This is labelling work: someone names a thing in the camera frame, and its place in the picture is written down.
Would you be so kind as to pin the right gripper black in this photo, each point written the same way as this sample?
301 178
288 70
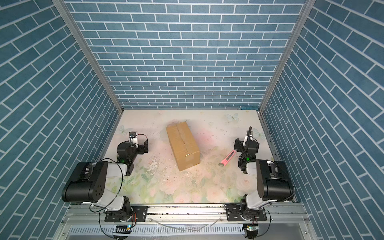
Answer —
246 144

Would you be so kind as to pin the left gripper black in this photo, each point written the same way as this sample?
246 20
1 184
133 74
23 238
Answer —
143 147

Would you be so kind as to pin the pink utility knife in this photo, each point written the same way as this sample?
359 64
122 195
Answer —
226 160

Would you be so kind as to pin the brown cardboard express box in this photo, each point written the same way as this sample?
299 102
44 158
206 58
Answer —
184 146

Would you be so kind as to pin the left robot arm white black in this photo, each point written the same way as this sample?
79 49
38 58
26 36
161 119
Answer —
87 183

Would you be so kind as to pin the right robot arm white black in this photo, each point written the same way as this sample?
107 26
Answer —
273 180

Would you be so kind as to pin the left controller board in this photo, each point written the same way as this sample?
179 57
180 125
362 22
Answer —
122 232

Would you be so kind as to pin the controller board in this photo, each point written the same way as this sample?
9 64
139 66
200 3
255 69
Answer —
122 232
251 230

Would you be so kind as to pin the right controller board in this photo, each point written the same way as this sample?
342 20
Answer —
251 230

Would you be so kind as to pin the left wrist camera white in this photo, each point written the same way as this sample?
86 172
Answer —
133 138

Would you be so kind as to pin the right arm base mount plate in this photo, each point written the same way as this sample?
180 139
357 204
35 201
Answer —
237 213

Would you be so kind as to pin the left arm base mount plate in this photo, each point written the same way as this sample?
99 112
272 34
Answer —
132 214

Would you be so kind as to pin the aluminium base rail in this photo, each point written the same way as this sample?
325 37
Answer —
182 219

